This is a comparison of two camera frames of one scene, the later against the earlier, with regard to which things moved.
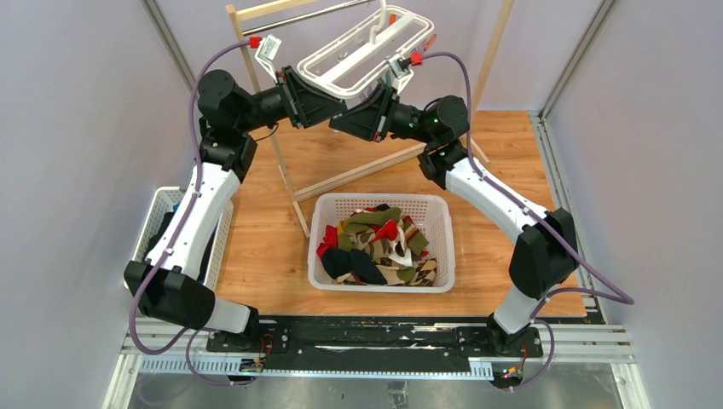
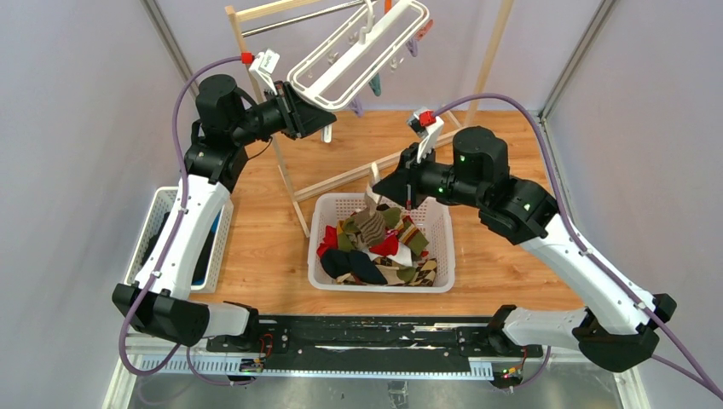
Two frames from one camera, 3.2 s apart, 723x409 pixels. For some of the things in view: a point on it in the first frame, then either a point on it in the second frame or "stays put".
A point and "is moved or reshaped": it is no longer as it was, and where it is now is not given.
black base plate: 378,341 stays put
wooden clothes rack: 238,13 stays put
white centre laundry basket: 430,214 stays put
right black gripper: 370,119 → 401,184
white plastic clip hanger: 383,37 is moved or reshaped
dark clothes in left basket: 166,219 stays put
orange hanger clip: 427,44 → 422,31
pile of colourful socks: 377,245 stays put
